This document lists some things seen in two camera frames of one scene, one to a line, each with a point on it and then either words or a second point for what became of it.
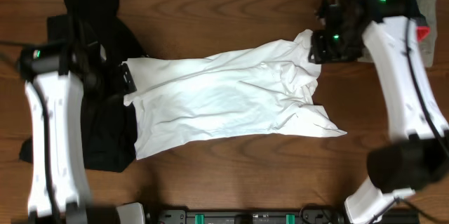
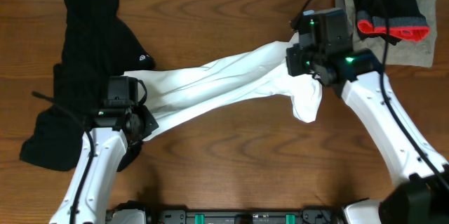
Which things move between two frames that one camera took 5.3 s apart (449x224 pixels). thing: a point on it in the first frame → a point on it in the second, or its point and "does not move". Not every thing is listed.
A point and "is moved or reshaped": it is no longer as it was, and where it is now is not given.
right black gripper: (321, 53) → (292, 66)
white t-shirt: (268, 86) is moved or reshaped
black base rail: (273, 216) does not move
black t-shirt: (93, 42) does not move
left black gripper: (127, 81) → (151, 123)
